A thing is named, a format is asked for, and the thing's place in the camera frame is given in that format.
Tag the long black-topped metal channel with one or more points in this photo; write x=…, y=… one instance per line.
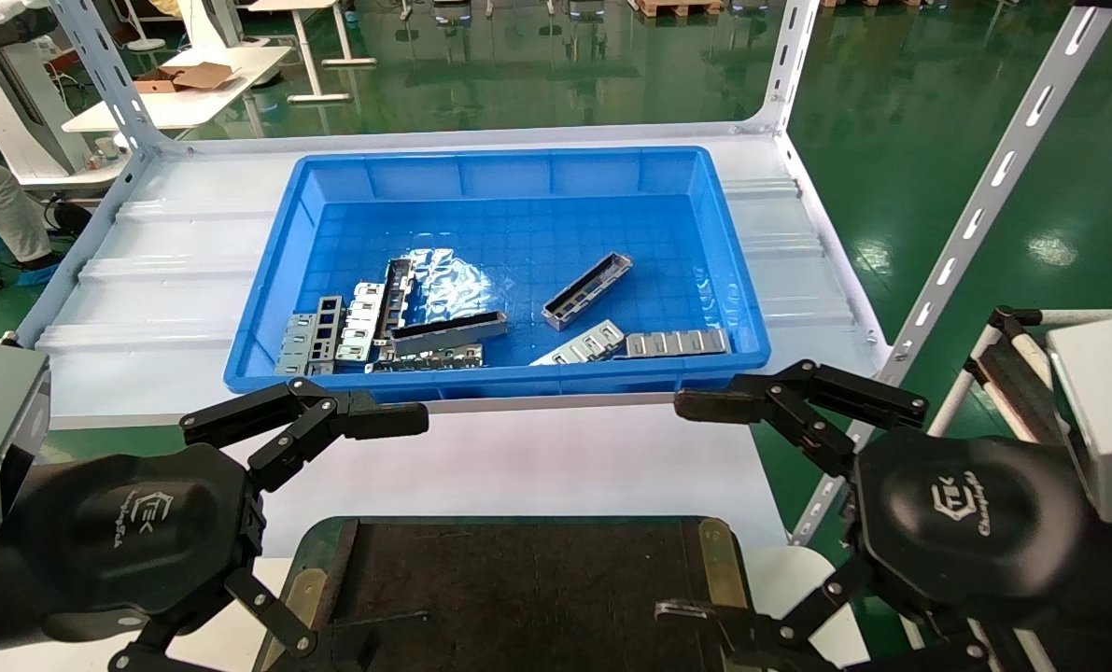
x=448, y=333

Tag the small white pedestal table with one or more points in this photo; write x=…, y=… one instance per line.
x=308, y=51

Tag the dark plate with square holes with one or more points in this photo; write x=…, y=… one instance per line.
x=303, y=345

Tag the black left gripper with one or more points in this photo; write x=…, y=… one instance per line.
x=135, y=532

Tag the black container with brass edges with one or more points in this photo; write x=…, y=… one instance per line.
x=518, y=597

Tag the flat ribbed metal strip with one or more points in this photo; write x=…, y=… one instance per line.
x=677, y=342

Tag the white machine housing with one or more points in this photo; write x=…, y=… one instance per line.
x=14, y=103

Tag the brown cardboard box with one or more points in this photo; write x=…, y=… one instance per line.
x=187, y=76

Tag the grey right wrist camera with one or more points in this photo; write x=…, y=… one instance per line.
x=1111, y=411

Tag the silver slotted metal bracket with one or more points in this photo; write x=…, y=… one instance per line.
x=361, y=322

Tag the thin perforated metal strip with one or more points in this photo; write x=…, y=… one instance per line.
x=429, y=358

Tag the dark narrow metal channel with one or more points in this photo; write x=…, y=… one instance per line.
x=395, y=294

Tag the seated person in beige trousers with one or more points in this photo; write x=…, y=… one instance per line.
x=5, y=210

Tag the wooden pallet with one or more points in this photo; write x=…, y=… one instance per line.
x=677, y=7

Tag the blue plastic bin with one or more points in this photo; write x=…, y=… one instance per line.
x=537, y=233

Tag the grey metal channel part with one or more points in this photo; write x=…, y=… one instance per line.
x=585, y=291

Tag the white metal shelving rack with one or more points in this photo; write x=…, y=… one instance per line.
x=163, y=280

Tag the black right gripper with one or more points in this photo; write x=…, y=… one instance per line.
x=971, y=523

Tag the large white work table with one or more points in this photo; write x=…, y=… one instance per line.
x=173, y=107

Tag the angled slotted metal bracket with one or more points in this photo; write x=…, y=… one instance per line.
x=582, y=347

